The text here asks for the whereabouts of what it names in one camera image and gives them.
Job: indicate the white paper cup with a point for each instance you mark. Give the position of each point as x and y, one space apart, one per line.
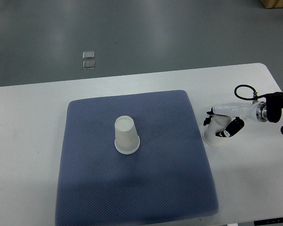
127 140
218 124

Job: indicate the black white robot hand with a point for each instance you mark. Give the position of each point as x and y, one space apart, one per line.
238 112

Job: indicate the blue grey fabric mat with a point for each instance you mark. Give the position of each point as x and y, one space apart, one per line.
168 178

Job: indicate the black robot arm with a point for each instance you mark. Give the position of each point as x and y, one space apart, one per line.
272 108

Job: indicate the upper metal floor plate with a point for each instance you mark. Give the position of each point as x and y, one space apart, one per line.
89 54

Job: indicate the wooden furniture corner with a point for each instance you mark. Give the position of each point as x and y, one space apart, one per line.
270 4

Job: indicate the black table control panel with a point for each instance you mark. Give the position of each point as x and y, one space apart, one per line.
268 221

